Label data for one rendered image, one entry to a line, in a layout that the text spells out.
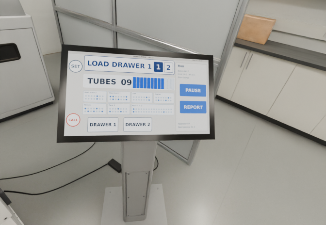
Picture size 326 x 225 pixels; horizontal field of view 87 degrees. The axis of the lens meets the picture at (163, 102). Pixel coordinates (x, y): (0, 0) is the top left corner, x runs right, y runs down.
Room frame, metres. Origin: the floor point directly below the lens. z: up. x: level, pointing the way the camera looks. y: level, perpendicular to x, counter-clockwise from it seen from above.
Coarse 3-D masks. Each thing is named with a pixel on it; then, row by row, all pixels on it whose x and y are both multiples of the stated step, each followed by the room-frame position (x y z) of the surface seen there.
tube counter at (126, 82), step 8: (120, 80) 0.50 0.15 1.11; (128, 80) 0.50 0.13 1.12; (136, 80) 0.51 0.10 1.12; (144, 80) 0.52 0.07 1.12; (152, 80) 0.52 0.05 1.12; (160, 80) 0.53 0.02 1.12; (168, 80) 0.54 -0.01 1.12; (120, 88) 0.48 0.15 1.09; (128, 88) 0.49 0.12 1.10; (136, 88) 0.49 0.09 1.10; (144, 88) 0.50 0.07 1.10; (152, 88) 0.51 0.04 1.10; (160, 88) 0.51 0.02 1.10; (168, 88) 0.52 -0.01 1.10
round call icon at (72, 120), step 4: (68, 116) 0.39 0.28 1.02; (72, 116) 0.39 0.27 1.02; (76, 116) 0.39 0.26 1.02; (80, 116) 0.40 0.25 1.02; (68, 120) 0.38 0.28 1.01; (72, 120) 0.38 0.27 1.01; (76, 120) 0.39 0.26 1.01; (80, 120) 0.39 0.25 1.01; (68, 124) 0.37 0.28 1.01; (72, 124) 0.38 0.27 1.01; (76, 124) 0.38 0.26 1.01; (80, 124) 0.38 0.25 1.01
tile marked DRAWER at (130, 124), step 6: (126, 120) 0.42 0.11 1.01; (132, 120) 0.42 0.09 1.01; (138, 120) 0.43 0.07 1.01; (144, 120) 0.43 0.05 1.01; (150, 120) 0.44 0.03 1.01; (126, 126) 0.41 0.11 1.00; (132, 126) 0.41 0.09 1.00; (138, 126) 0.42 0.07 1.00; (144, 126) 0.42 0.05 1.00; (150, 126) 0.42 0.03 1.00
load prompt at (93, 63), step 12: (84, 60) 0.51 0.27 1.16; (96, 60) 0.52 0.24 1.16; (108, 60) 0.53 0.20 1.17; (120, 60) 0.54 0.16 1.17; (132, 60) 0.55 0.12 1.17; (144, 60) 0.56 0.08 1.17; (156, 60) 0.57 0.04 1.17; (168, 60) 0.58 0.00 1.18; (132, 72) 0.52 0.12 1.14; (144, 72) 0.53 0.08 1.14; (156, 72) 0.54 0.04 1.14; (168, 72) 0.56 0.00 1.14
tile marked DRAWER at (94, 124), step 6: (90, 120) 0.40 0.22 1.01; (96, 120) 0.40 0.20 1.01; (102, 120) 0.40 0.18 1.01; (108, 120) 0.41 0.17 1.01; (114, 120) 0.41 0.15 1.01; (90, 126) 0.38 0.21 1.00; (96, 126) 0.39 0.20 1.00; (102, 126) 0.39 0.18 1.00; (108, 126) 0.40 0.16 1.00; (114, 126) 0.40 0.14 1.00
